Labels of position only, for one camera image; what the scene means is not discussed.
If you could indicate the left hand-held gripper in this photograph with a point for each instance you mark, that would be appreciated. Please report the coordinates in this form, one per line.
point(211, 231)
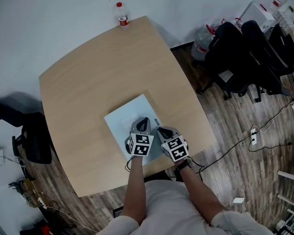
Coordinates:
point(139, 144)

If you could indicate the clear plastic bottle red cap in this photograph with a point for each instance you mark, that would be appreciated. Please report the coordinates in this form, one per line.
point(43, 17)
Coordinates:
point(122, 15)

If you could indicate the white power strip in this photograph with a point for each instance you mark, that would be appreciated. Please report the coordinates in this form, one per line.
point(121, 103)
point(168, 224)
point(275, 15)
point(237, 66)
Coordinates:
point(253, 136)
point(41, 202)

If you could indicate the person's right forearm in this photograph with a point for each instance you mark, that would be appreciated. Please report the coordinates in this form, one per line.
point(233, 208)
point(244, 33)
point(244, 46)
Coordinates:
point(198, 192)

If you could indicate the white power adapter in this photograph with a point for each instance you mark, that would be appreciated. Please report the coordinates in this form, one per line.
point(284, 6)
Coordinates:
point(238, 200)

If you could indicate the black office chair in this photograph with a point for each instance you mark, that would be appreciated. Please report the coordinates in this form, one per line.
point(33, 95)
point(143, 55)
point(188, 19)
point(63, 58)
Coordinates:
point(231, 57)
point(29, 133)
point(267, 55)

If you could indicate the light grey board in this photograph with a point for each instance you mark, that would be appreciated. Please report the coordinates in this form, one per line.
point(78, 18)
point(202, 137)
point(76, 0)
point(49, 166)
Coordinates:
point(120, 124)

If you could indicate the black box under desk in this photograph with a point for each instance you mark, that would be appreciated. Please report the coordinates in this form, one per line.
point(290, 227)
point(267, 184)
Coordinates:
point(117, 212)

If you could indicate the person's left forearm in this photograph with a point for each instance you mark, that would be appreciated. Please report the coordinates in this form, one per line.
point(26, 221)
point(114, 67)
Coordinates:
point(134, 187)

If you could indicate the white box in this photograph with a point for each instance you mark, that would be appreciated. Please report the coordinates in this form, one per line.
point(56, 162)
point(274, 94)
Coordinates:
point(257, 15)

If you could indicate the large clear water jug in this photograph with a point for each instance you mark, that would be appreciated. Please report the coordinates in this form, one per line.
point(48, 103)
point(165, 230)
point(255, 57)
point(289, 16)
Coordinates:
point(202, 43)

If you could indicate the person's white shirt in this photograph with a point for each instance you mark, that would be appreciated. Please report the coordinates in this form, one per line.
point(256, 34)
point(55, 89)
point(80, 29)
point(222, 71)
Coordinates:
point(171, 209)

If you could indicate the white metal rack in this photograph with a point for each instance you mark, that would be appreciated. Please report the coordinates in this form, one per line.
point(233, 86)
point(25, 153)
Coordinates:
point(290, 192)

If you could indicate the black wristwatch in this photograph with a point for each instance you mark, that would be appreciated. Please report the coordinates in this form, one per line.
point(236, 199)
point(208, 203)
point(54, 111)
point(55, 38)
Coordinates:
point(183, 166)

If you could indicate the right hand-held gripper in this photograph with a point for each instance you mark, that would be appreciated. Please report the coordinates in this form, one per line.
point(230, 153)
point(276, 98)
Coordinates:
point(175, 148)

